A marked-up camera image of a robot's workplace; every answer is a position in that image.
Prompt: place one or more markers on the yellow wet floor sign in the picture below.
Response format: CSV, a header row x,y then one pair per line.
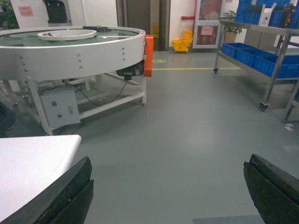
x,y
155,29

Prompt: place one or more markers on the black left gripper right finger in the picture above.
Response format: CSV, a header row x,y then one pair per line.
x,y
274,192

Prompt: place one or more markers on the green floor sticker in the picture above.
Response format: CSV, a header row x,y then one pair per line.
x,y
159,61

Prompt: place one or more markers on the potted plant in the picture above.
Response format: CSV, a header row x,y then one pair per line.
x,y
230,32

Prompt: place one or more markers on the grey electrical control box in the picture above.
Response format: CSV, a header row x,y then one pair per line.
x,y
60,106

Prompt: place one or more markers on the black orange tool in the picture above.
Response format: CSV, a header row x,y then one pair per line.
x,y
286,16

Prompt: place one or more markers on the white cardboard box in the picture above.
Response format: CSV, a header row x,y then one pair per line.
x,y
266,14

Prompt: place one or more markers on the orange motor guard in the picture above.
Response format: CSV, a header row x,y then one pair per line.
x,y
148,64

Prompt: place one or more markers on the blue shelf crate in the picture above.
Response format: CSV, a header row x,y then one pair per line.
x,y
230,48
289,67
248,56

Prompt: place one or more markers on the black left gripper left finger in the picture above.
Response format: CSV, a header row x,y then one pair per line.
x,y
66,201

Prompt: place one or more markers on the fire hydrant cabinet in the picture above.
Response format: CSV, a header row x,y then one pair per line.
x,y
207,24

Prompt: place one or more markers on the yellow mop bucket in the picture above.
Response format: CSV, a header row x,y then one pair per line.
x,y
182,44

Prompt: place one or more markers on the stainless steel shelf cart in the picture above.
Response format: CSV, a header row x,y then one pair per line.
x,y
276,69

